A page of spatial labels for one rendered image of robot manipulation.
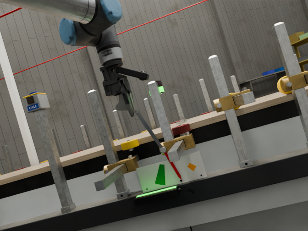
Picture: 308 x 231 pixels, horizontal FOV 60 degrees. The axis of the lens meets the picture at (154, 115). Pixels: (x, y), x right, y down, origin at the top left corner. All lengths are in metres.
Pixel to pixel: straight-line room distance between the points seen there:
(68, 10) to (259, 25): 7.60
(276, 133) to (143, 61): 4.82
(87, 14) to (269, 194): 0.88
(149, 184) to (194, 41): 5.77
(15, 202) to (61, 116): 3.68
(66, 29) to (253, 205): 0.91
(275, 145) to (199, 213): 0.45
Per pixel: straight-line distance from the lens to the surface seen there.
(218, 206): 1.11
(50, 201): 1.55
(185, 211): 1.12
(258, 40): 8.00
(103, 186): 0.87
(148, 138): 1.26
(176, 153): 0.79
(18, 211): 1.68
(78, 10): 0.80
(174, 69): 6.14
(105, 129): 1.10
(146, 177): 1.08
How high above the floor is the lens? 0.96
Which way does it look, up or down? 1 degrees up
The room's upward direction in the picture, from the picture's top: 17 degrees counter-clockwise
